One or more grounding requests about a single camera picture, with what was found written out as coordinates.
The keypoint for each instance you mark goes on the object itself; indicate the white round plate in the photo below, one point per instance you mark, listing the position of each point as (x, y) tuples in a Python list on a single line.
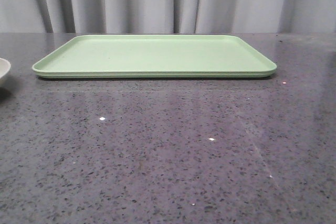
[(5, 67)]

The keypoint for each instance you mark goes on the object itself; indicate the light green plastic tray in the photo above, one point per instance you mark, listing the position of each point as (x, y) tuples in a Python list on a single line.
[(155, 56)]

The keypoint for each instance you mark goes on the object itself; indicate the grey pleated curtain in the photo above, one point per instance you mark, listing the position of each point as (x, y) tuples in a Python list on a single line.
[(167, 16)]

